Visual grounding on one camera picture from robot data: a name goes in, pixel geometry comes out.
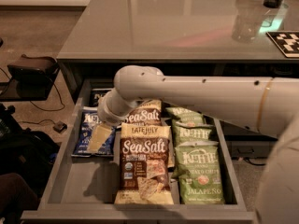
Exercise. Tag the rear Sea Salt chip bag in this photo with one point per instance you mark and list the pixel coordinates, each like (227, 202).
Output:
(148, 113)

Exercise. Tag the closed grey lower drawer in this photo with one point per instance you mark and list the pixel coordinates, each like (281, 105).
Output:
(250, 149)

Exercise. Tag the black white fiducial marker board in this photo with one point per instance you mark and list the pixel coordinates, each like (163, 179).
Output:
(286, 41)

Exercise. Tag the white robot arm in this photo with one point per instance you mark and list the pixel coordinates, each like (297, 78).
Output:
(266, 105)

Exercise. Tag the front Sea Salt chip bag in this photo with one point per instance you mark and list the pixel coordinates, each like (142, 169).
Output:
(144, 156)

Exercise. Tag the black equipment at left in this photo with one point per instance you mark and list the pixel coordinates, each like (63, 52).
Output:
(26, 161)

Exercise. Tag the front green jalapeno chip bag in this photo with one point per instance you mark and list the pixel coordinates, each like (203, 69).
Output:
(198, 173)

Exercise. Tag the blue kettle chip bag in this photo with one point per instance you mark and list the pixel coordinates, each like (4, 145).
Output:
(96, 95)
(89, 119)

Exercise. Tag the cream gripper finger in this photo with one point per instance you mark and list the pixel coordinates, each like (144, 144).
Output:
(99, 140)

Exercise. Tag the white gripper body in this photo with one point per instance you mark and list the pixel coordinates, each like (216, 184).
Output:
(107, 113)

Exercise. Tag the sea salt chip bag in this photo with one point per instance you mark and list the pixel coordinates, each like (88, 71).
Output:
(148, 113)
(144, 156)

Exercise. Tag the black device on stand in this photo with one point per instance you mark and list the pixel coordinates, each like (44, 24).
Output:
(33, 70)

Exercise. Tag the green kettle chip bag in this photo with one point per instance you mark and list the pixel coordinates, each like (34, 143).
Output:
(186, 116)
(183, 133)

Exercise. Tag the open grey top drawer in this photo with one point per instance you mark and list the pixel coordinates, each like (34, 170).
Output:
(82, 190)

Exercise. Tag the small black power adapter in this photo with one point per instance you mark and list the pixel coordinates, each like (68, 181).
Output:
(59, 127)

